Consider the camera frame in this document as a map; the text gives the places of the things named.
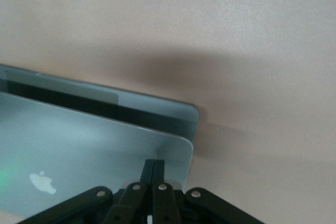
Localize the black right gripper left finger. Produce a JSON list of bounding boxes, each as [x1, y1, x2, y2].
[[15, 158, 155, 224]]

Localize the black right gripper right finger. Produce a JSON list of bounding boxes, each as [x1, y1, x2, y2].
[[152, 158, 263, 224]]

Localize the silver grey laptop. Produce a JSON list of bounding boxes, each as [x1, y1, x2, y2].
[[0, 63, 200, 221]]

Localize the brown table cover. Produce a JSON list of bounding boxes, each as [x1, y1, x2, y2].
[[0, 0, 336, 224]]

